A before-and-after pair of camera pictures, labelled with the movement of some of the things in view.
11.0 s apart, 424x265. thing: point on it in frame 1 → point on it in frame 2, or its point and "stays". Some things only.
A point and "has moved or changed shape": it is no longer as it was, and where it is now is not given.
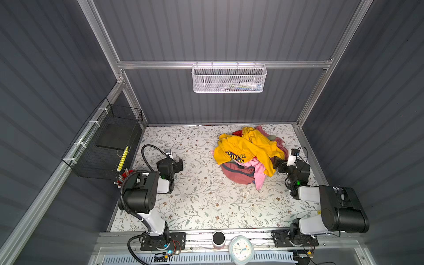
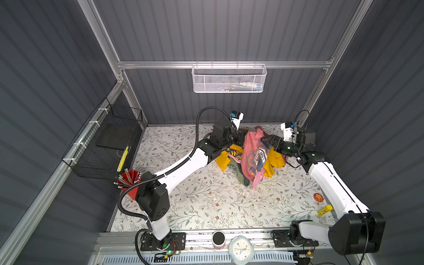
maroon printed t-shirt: (238, 173) → (254, 156)
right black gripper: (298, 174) → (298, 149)
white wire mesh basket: (229, 78) stays
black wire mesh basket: (100, 150) stays
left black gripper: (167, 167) → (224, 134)
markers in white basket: (244, 86) stays
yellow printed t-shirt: (249, 143) has moved or changed shape
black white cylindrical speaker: (218, 238) stays
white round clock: (241, 250) stays
